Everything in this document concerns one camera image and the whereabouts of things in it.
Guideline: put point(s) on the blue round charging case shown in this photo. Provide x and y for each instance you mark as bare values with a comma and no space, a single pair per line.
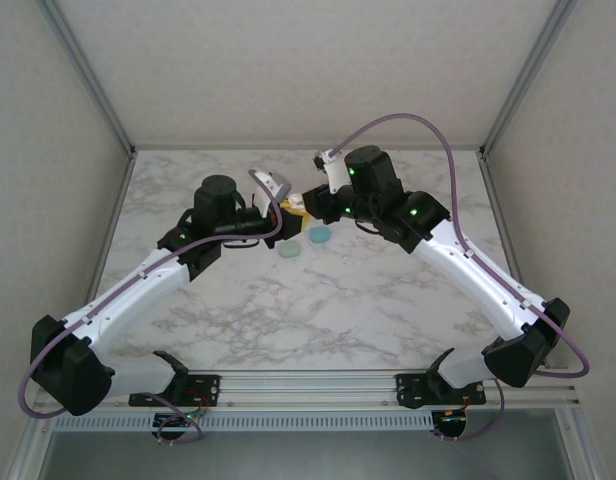
318,235

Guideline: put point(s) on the pale green round charging case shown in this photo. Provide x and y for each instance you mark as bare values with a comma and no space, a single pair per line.
289,249

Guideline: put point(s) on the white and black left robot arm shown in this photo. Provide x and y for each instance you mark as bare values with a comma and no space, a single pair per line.
133,295

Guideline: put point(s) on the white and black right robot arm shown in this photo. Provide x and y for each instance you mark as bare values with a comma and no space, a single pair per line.
478,280

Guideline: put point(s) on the small controller board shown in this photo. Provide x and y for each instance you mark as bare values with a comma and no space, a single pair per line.
450,417
170,421

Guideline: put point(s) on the aluminium table edge rail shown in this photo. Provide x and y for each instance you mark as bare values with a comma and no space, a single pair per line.
498,205
120,200

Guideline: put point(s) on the aluminium mounting rail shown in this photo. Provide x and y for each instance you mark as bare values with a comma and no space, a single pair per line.
308,387

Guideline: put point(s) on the aluminium frame post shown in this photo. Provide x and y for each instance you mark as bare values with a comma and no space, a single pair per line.
92,75
529,75

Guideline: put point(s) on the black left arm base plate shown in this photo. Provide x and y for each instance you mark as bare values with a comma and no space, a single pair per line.
208,382

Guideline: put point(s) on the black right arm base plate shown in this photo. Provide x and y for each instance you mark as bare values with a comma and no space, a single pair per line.
408,385

